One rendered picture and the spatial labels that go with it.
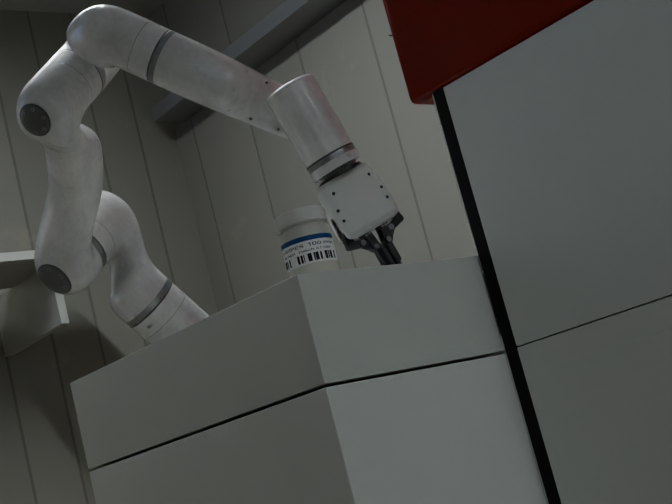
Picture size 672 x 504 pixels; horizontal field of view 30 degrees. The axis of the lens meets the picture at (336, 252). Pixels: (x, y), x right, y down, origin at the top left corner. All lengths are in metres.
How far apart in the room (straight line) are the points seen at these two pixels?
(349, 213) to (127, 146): 3.50
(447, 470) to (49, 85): 0.92
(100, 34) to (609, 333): 0.91
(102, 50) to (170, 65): 0.12
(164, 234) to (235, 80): 3.38
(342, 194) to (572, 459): 0.53
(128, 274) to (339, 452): 0.95
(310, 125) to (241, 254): 3.25
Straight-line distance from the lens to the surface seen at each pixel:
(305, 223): 1.65
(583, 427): 1.73
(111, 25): 2.00
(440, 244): 4.24
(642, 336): 1.66
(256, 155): 5.02
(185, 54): 1.97
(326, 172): 1.91
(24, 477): 4.77
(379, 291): 1.67
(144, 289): 2.39
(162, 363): 1.85
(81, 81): 2.12
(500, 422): 1.77
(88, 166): 2.23
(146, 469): 1.93
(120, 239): 2.42
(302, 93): 1.93
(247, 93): 1.99
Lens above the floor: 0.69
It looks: 10 degrees up
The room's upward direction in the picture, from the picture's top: 15 degrees counter-clockwise
